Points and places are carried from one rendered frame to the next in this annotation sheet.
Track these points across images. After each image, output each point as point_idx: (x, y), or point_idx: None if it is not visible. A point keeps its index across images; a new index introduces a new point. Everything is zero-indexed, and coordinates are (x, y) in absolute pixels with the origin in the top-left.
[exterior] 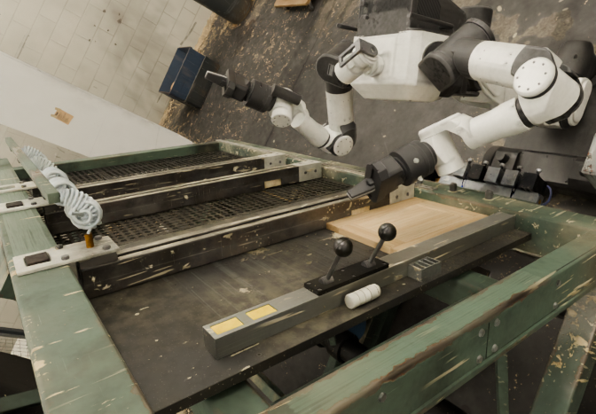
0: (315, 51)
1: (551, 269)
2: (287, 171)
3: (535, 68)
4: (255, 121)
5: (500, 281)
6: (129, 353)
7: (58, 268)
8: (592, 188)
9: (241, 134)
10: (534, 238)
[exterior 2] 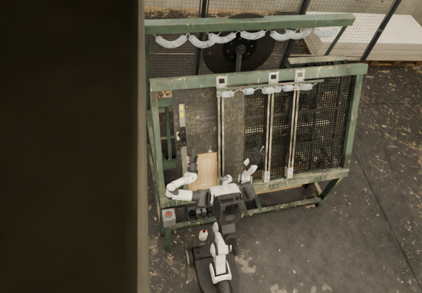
0: (412, 282)
1: (158, 170)
2: (264, 166)
3: (171, 187)
4: (410, 219)
5: (161, 159)
6: (189, 90)
7: (215, 84)
8: (193, 248)
9: (413, 207)
10: None
